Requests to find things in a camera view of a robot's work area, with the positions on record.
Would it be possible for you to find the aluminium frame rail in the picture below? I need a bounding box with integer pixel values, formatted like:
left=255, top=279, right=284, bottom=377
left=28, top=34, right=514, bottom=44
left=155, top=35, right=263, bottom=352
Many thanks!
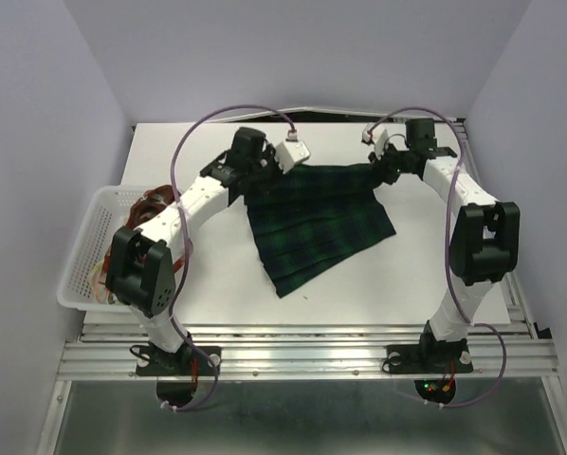
left=57, top=323, right=559, bottom=382

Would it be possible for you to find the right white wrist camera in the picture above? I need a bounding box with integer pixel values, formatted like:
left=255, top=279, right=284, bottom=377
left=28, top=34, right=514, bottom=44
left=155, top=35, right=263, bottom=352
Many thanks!
left=361, top=123, right=390, bottom=163

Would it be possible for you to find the green plaid skirt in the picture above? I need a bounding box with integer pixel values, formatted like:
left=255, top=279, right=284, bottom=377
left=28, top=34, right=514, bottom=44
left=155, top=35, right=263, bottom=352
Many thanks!
left=244, top=164, right=396, bottom=298

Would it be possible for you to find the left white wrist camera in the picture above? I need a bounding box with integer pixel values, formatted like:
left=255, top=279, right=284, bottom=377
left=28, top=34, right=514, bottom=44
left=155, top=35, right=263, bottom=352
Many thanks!
left=275, top=140, right=311, bottom=174

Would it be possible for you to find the white plastic basket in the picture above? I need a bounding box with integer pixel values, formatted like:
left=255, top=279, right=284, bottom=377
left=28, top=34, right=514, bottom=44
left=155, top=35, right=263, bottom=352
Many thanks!
left=57, top=184, right=174, bottom=313

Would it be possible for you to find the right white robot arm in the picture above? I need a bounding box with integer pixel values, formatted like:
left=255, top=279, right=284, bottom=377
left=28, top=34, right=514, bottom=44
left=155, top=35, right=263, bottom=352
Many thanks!
left=362, top=118, right=521, bottom=373

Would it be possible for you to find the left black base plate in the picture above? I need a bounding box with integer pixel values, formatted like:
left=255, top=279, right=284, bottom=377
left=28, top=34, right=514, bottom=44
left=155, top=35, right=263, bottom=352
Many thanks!
left=129, top=343, right=222, bottom=378

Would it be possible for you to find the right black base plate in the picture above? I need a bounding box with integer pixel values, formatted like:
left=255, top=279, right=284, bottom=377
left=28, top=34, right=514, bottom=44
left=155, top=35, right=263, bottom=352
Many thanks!
left=385, top=344, right=474, bottom=376

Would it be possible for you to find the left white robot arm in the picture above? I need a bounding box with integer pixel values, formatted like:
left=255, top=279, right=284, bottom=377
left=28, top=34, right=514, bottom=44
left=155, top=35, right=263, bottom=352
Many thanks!
left=104, top=127, right=281, bottom=373

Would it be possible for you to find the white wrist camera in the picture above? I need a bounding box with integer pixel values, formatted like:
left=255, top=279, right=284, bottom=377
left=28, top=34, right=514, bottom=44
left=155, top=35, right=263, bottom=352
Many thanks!
left=275, top=140, right=311, bottom=174
left=361, top=123, right=390, bottom=163

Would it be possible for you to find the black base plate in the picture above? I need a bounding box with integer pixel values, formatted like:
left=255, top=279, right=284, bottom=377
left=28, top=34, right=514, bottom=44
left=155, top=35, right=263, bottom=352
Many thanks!
left=385, top=344, right=474, bottom=376
left=129, top=343, right=222, bottom=378

